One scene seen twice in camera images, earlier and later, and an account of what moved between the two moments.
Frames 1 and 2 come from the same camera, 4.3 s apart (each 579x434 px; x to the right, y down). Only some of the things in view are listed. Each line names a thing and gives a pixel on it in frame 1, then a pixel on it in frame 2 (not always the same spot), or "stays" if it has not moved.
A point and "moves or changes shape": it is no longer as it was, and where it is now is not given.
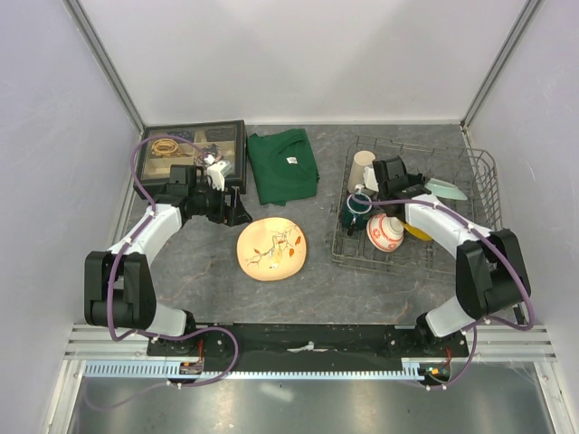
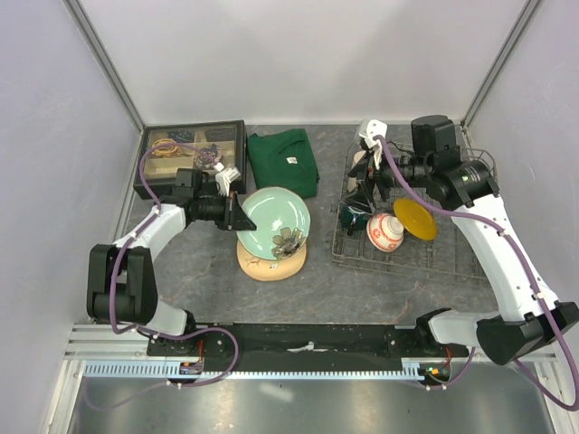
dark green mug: x=355 y=212 stays
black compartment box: x=223 y=140 stays
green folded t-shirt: x=284 y=165 stays
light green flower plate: x=444 y=189 moves or changes shape
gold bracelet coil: x=165 y=147 stays
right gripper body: x=415 y=179 to x=384 y=177
